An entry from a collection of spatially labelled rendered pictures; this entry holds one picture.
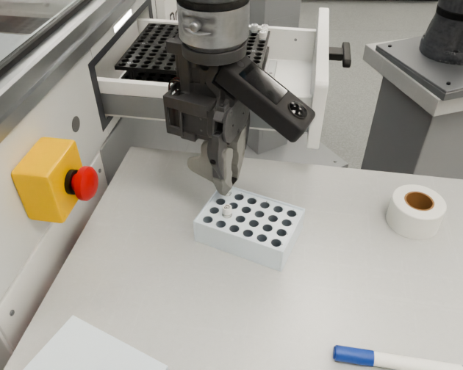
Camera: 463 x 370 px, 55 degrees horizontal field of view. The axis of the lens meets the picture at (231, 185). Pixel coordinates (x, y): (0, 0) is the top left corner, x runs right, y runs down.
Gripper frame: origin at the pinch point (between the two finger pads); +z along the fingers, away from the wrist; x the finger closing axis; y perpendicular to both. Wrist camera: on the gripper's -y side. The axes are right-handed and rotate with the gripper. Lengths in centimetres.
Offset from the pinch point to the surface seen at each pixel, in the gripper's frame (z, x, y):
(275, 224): 1.6, 2.8, -7.7
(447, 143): 21, -56, -29
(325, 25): -11.6, -30.7, -2.7
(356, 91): 81, -185, 12
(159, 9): -8.3, -33.0, 31.1
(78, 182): -7.7, 14.9, 11.7
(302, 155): 78, -112, 19
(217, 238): 2.9, 7.1, -1.4
